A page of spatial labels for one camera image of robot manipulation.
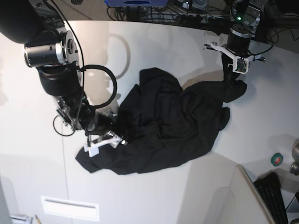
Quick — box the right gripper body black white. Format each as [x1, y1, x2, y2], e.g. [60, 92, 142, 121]
[83, 112, 129, 157]

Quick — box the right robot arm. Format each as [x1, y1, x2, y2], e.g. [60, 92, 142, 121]
[0, 0, 247, 160]

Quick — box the black t-shirt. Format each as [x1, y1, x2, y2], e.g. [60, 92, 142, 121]
[75, 68, 247, 175]

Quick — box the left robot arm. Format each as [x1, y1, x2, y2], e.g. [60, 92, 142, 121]
[204, 0, 274, 75]

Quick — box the blue box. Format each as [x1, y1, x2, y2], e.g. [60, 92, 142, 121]
[104, 0, 169, 7]

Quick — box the green tape roll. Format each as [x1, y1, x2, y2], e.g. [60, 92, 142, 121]
[271, 153, 283, 167]

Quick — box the black keyboard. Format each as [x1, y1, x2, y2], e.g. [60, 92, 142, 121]
[254, 172, 288, 224]

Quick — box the silver metal cylinder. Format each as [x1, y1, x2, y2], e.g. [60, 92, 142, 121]
[289, 143, 299, 176]

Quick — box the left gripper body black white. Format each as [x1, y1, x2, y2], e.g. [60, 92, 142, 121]
[204, 28, 265, 74]

